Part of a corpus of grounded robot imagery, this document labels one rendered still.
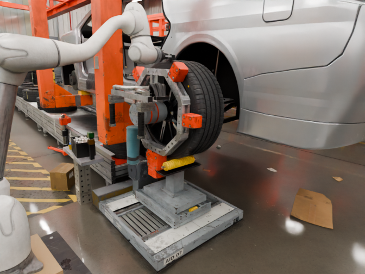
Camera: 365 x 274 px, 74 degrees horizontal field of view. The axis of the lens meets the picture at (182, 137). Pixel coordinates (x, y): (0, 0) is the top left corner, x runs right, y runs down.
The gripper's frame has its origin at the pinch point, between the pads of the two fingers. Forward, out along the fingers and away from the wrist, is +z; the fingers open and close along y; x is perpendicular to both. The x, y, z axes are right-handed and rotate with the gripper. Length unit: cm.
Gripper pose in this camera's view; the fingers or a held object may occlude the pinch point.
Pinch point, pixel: (171, 57)
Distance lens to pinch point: 161.4
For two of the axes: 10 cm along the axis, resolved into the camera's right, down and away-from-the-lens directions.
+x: 0.6, -9.6, -2.9
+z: 4.0, -2.4, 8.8
